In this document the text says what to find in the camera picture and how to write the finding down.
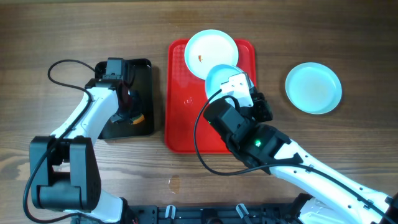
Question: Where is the green and orange sponge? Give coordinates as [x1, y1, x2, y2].
[129, 114, 145, 125]

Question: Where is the light blue plate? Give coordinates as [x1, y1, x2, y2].
[205, 64, 244, 103]
[184, 29, 239, 80]
[285, 62, 343, 114]

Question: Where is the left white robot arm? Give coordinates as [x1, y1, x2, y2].
[22, 58, 145, 223]

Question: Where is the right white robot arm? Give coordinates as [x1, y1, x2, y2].
[198, 90, 397, 223]

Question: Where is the black rectangular water tray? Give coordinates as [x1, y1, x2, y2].
[95, 58, 154, 140]

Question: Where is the red plastic tray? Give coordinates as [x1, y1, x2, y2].
[165, 39, 257, 154]

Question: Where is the left black cable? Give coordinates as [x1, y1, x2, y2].
[22, 59, 97, 224]

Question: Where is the black cable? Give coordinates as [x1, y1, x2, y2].
[193, 88, 392, 223]
[22, 59, 97, 224]

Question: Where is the right black cable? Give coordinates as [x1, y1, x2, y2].
[193, 88, 392, 223]

